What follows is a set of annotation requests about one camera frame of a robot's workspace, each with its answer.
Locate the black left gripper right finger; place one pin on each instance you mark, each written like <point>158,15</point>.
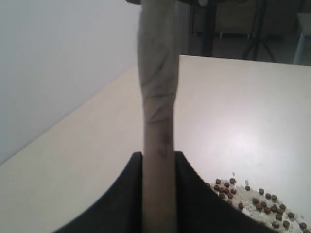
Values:
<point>200,210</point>

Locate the wooden paint brush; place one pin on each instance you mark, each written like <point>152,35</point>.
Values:
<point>158,67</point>

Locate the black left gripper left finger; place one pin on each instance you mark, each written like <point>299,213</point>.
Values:
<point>118,210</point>

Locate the brown beads and white crumbs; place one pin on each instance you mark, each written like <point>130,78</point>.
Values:
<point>263,207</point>

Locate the black tripod stand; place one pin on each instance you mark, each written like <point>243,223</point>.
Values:
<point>261,6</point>

